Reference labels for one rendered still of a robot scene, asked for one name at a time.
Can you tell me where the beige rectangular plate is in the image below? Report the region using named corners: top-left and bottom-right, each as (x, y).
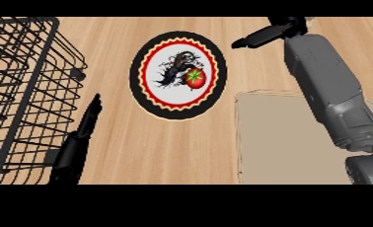
top-left (233, 89), bottom-right (373, 186)

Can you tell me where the black wire basket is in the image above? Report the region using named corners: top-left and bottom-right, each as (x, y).
top-left (0, 17), bottom-right (89, 186)

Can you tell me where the oval black red white tray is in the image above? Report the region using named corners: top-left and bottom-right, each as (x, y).
top-left (129, 31), bottom-right (229, 121)

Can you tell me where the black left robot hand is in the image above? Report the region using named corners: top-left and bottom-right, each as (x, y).
top-left (49, 93), bottom-right (104, 186)

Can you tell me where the red tomato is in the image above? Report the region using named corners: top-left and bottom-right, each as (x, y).
top-left (185, 67), bottom-right (207, 91)

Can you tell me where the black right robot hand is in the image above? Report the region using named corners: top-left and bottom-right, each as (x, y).
top-left (230, 17), bottom-right (310, 50)

